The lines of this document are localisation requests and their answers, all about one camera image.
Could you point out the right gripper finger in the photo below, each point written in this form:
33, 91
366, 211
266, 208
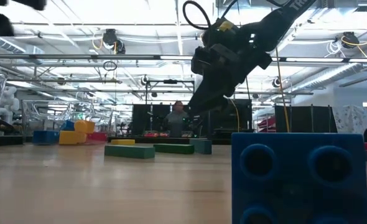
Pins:
206, 102

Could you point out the long teal wooden block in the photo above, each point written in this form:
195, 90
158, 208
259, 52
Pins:
200, 146

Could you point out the long green wooden block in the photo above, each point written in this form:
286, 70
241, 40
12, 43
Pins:
174, 148
129, 151

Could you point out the yellow plastic block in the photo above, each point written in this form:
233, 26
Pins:
73, 137
84, 126

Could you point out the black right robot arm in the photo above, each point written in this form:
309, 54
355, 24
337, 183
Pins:
280, 18

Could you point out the person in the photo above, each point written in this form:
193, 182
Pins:
177, 121

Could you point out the yellow label tag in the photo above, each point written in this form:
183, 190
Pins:
225, 25

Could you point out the red rack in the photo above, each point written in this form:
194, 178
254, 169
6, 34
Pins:
269, 123

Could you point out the white humanoid figure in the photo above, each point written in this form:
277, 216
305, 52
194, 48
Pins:
12, 102

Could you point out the long yellow wooden block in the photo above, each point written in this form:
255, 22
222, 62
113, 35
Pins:
122, 142

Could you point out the small clear plastic bin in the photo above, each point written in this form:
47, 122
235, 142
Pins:
40, 109

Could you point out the small blue plastic block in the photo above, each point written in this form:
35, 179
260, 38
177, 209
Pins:
45, 137

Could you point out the white patterned sheet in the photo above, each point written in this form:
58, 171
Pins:
351, 118

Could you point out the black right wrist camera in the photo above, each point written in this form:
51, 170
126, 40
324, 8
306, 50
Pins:
213, 56

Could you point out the black gantry frame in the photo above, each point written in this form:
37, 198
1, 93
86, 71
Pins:
170, 81

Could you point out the wide black partition wall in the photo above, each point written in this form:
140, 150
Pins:
146, 119

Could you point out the long ceiling light rail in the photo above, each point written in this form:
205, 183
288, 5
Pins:
311, 59

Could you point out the silver ventilation duct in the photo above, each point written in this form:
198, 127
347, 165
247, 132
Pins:
326, 74

